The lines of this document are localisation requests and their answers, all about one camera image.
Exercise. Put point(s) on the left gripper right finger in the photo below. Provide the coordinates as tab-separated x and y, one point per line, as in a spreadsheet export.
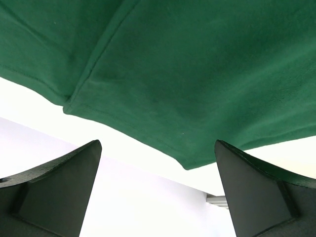
265	200

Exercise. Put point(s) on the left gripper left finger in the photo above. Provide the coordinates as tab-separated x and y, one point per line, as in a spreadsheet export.
50	200

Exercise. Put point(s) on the green t shirt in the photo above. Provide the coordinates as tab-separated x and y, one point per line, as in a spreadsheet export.
176	75

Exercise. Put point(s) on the aluminium frame rail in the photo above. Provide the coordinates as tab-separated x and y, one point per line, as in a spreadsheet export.
219	201

